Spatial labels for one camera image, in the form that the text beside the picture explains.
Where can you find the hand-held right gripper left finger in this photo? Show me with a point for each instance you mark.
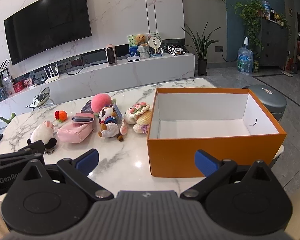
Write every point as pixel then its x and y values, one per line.
pixel 86 161

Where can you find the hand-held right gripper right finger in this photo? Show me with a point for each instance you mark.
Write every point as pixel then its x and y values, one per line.
pixel 206 163

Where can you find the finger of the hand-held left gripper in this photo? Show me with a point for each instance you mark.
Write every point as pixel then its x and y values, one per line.
pixel 30 148

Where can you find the orange cardboard box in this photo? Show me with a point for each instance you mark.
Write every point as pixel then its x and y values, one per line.
pixel 215 155

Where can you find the panda plush toy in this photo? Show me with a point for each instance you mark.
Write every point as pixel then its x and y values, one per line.
pixel 110 125

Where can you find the orange crocheted fruit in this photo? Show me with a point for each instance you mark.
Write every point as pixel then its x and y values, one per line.
pixel 62 115

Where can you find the pink plush peach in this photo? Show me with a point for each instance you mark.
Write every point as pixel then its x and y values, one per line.
pixel 100 102

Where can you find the cream crocheted doll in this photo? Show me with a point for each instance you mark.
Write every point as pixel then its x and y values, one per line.
pixel 140 116

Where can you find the red storage container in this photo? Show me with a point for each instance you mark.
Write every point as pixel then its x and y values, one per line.
pixel 76 62

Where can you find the white plush toy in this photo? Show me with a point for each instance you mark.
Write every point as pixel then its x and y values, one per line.
pixel 41 132

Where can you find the green plush toy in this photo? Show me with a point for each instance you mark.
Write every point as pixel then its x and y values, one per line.
pixel 8 118

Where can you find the pink fabric pouch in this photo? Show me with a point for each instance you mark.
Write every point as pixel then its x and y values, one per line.
pixel 73 132

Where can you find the grey pink glasses case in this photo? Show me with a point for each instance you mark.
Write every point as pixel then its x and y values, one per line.
pixel 82 118

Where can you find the blue card pack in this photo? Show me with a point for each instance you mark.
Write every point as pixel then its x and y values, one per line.
pixel 118 112

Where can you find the red gift box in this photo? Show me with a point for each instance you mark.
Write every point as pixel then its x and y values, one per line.
pixel 18 87

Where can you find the pink photo card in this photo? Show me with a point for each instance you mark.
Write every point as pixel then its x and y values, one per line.
pixel 28 83

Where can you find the white wifi router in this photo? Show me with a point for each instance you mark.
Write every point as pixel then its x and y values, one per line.
pixel 52 78

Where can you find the grey round ottoman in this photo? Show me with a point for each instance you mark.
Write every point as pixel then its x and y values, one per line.
pixel 267 100

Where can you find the tall potted plant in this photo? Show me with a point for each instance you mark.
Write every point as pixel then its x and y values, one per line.
pixel 202 66

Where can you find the white marble tv console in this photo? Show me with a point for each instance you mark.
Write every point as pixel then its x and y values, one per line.
pixel 140 72

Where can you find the pink space heater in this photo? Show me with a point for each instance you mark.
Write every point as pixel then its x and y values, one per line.
pixel 111 55

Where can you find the blue water bottle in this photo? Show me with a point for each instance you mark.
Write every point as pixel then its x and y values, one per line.
pixel 244 60

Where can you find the silver laptop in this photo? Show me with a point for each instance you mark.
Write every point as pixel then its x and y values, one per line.
pixel 133 58

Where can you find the black white toy car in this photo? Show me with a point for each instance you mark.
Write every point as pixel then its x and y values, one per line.
pixel 176 50

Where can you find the brown teddy bear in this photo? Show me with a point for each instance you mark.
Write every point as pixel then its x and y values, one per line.
pixel 141 39

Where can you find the round paper fan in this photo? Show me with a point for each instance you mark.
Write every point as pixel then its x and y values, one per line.
pixel 154 40

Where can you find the grey cabinet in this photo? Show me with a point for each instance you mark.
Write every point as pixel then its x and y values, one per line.
pixel 275 45

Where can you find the trailing pothos plant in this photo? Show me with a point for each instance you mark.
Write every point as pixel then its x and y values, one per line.
pixel 251 12

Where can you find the black wall television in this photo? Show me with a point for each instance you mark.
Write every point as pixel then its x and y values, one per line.
pixel 47 22

